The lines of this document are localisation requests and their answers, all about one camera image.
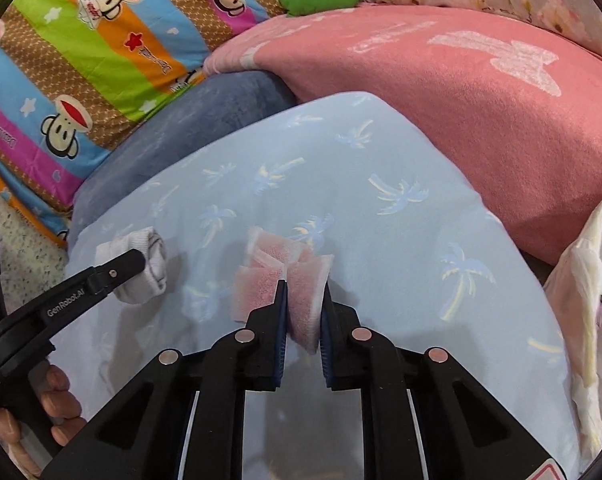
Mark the light blue palm-print sheet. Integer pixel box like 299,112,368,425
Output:
63,91,582,480

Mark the pink blanket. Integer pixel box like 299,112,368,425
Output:
203,4,602,267

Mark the speckled cloth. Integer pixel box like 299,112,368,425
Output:
0,192,72,322

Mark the pink sock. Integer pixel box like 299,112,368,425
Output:
233,226,335,354

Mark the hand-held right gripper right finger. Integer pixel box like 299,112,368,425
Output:
318,282,569,480

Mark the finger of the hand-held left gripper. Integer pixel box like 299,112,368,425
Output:
87,249,148,297

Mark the blue-grey pillow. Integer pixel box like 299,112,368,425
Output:
68,71,298,247

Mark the person's left hand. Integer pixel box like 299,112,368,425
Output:
0,364,88,478

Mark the colourful cartoon print quilt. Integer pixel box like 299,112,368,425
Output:
0,0,295,252

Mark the white plastic bag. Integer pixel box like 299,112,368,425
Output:
544,190,602,466

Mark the white sock with grey stripes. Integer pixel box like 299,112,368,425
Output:
96,227,168,306

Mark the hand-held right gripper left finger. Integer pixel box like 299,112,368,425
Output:
41,280,288,480

